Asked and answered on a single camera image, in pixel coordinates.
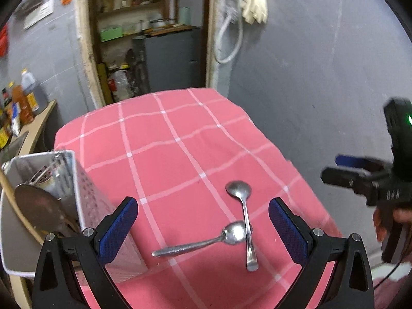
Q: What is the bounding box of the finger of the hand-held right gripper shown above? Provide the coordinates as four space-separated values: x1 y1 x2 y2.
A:
335 155 395 173
321 166 382 206

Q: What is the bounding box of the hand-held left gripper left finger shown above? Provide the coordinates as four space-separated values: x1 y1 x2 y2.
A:
32 196 139 309

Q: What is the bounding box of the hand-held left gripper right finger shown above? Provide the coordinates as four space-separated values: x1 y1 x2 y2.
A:
269 197 374 309

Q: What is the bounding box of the white perforated utensil holder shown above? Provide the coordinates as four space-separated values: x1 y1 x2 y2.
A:
0 150 149 285

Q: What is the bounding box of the silver spoon textured handle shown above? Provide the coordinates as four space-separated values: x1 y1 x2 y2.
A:
151 221 254 259

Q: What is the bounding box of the silver spoon smooth handle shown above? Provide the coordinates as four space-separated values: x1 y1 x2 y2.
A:
225 181 259 272

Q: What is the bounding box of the person's right hand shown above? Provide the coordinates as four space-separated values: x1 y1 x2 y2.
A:
373 207 412 243

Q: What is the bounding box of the brown round ladle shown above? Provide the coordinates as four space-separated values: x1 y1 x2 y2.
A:
14 183 67 236

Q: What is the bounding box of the pink checked tablecloth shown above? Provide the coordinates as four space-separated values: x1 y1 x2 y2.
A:
53 87 343 309

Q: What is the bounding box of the steel sink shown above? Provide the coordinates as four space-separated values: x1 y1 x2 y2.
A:
0 133 28 165

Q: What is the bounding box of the beige counter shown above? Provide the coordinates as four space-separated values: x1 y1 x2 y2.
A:
0 100 58 309

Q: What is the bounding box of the clear bottle red label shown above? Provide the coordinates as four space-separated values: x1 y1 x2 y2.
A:
108 69 133 102

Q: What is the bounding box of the yellow board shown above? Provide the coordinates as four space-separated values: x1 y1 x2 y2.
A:
97 63 114 105

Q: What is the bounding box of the small white blue packet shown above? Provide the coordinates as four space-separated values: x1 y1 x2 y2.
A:
11 102 22 136

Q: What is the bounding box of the dark sauce bottle yellow label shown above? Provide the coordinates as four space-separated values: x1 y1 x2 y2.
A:
0 108 11 150

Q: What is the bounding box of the orange liquid bottle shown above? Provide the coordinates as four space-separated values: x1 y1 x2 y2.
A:
12 84 35 125

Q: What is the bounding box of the grey cabinet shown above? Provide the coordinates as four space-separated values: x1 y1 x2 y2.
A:
132 27 204 99

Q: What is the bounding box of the white cloth on hook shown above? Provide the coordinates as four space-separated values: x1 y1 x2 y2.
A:
241 0 269 25

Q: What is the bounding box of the green box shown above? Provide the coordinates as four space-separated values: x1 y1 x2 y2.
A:
99 27 125 42

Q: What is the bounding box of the pale green container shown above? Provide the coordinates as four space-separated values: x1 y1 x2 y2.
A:
178 7 191 27

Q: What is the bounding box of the red bag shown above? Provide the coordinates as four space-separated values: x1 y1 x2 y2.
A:
0 25 9 57

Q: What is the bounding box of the wooden shelf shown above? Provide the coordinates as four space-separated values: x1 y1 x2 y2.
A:
93 0 173 44

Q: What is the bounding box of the white paper sheet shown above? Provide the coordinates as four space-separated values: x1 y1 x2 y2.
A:
24 0 55 30

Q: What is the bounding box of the black cable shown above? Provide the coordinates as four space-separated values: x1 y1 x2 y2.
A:
373 254 412 297

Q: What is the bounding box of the white hose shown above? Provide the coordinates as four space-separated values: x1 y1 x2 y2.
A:
214 15 244 64

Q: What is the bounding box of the wooden door frame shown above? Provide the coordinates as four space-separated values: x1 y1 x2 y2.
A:
75 0 223 109

